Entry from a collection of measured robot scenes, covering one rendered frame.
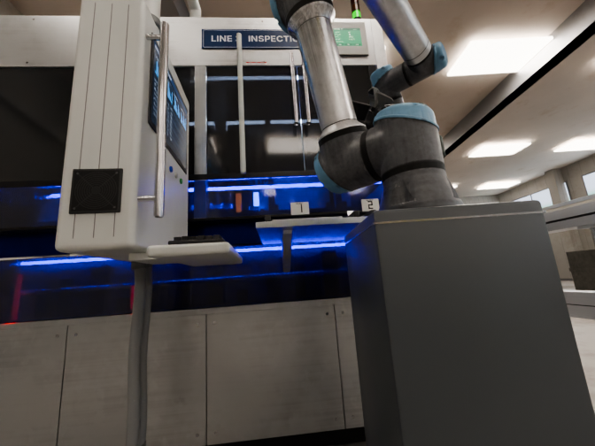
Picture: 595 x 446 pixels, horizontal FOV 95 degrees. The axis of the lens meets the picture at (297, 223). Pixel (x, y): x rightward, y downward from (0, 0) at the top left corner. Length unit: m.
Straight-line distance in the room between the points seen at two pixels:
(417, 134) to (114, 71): 0.81
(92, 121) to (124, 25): 0.31
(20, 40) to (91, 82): 1.15
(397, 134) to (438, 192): 0.14
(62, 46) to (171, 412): 1.79
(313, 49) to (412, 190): 0.39
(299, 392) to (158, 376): 0.57
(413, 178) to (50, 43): 1.87
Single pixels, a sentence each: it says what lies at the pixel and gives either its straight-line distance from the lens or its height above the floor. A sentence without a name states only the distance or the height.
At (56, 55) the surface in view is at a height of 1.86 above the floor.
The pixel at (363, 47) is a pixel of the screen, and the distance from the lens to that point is 1.79.
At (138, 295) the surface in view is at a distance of 1.09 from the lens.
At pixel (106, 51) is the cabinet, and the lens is 1.04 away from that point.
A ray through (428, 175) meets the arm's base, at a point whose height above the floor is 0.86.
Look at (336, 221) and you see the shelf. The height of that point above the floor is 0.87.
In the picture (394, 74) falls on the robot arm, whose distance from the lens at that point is 1.00.
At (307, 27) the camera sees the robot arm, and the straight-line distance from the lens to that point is 0.74.
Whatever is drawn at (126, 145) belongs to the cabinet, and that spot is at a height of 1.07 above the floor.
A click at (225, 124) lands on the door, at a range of 1.48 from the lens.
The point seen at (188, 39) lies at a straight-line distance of 1.81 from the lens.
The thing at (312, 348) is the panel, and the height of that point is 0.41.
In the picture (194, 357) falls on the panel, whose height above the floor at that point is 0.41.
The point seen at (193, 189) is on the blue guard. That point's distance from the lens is 1.36.
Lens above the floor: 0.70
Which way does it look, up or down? 11 degrees up
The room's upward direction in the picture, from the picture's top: 4 degrees counter-clockwise
